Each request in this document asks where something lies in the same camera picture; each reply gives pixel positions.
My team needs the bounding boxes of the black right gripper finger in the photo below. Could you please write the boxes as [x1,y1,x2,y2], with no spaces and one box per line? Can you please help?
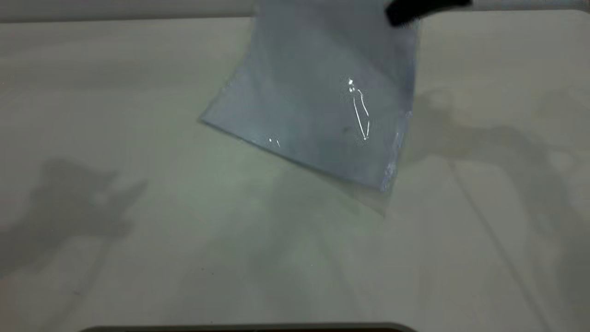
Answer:
[385,0,473,27]

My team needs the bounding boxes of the clear bag with green zipper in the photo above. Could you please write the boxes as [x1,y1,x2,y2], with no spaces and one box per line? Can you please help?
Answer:
[199,0,420,217]

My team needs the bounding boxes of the white paper sheets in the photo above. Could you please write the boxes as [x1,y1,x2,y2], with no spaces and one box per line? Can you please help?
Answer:
[203,0,412,192]

